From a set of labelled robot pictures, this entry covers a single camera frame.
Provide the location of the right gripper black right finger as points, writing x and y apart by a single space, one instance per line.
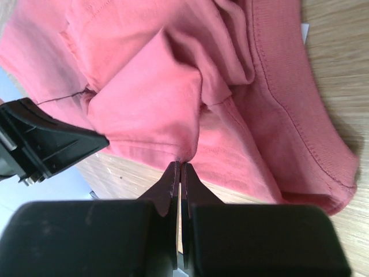
222 239

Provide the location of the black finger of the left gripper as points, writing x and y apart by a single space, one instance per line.
35 146

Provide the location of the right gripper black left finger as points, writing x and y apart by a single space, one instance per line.
98 237

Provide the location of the salmon pink t shirt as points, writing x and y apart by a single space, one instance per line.
225 85

